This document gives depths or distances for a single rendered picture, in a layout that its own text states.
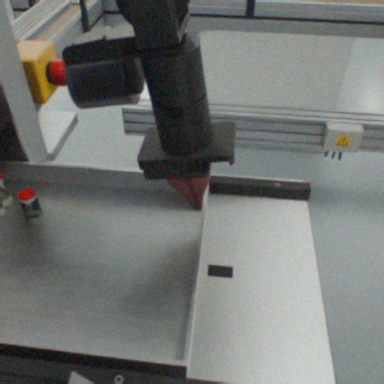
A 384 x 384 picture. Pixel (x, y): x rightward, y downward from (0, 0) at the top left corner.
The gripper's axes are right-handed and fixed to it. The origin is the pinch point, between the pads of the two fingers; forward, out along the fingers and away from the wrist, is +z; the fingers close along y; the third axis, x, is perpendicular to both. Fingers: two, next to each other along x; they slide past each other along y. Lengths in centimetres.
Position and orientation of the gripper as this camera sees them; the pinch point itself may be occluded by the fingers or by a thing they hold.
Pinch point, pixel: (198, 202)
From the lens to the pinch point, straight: 47.6
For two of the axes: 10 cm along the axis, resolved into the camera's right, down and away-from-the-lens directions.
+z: 1.6, 7.5, 6.4
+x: -1.2, 6.6, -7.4
